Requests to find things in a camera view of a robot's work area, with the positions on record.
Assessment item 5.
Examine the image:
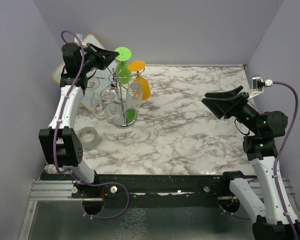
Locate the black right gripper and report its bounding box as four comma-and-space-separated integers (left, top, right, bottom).
202, 85, 261, 135

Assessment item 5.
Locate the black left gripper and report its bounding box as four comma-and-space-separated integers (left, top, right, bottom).
79, 42, 118, 74

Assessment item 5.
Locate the green plastic wine glass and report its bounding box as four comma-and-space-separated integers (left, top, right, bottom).
114, 46, 132, 84

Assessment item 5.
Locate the orange plastic wine glass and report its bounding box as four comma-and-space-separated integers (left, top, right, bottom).
128, 60, 151, 101

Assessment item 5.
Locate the clear wine glass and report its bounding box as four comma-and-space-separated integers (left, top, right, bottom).
126, 80, 143, 109
100, 86, 121, 125
87, 77, 104, 116

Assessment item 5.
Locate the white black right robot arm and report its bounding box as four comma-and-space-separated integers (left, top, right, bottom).
202, 86, 300, 240

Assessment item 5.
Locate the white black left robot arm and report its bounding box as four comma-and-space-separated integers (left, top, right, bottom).
38, 42, 119, 198

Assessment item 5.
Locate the chrome wine glass rack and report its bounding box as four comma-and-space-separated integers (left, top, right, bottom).
82, 69, 138, 129

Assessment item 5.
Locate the yellow framed whiteboard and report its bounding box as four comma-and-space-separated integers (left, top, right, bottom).
51, 34, 117, 111

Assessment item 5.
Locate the clear tape roll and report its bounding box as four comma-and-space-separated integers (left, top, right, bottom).
77, 127, 101, 150

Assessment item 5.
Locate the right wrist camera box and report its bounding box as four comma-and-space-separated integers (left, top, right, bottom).
248, 75, 273, 99

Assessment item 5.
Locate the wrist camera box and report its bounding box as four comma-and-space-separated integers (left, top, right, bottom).
248, 75, 273, 99
74, 33, 87, 48

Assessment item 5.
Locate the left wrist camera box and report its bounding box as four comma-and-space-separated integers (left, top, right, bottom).
74, 33, 87, 48

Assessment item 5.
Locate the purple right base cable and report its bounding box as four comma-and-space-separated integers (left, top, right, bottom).
218, 178, 258, 220

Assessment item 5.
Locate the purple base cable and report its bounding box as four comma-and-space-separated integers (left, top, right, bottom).
64, 169, 131, 221
218, 178, 258, 220

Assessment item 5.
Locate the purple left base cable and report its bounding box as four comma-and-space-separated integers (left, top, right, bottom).
64, 169, 131, 221

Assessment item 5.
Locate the black metal base rail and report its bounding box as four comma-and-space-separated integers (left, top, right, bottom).
39, 170, 251, 208

